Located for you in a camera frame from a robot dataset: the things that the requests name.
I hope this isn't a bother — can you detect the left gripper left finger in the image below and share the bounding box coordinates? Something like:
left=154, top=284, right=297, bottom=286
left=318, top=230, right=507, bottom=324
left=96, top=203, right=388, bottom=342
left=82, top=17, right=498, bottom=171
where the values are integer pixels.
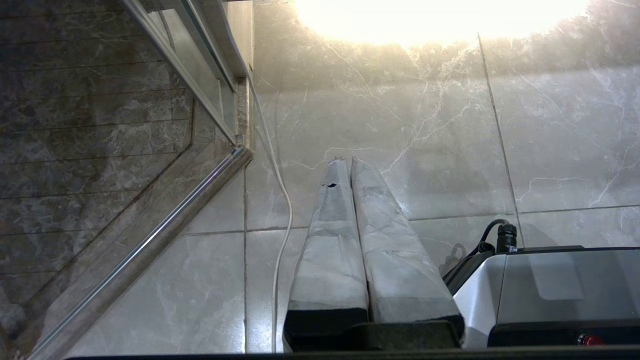
left=283, top=157, right=370, bottom=352

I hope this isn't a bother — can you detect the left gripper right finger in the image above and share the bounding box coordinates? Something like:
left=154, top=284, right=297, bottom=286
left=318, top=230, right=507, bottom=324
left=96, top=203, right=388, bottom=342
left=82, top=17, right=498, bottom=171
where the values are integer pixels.
left=350, top=157, right=466, bottom=346

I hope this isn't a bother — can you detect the glass shower door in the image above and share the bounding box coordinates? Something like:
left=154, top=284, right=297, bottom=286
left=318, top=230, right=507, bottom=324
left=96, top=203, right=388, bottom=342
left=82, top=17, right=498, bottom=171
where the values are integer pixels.
left=120, top=0, right=251, bottom=146

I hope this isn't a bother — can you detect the white cable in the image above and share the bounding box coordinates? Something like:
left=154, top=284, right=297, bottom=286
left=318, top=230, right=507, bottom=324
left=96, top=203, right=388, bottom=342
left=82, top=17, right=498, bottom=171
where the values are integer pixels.
left=246, top=75, right=294, bottom=354

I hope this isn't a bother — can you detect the black cable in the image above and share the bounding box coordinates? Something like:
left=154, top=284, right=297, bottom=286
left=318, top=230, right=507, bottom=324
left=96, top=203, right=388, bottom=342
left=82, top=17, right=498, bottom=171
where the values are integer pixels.
left=442, top=219, right=519, bottom=281

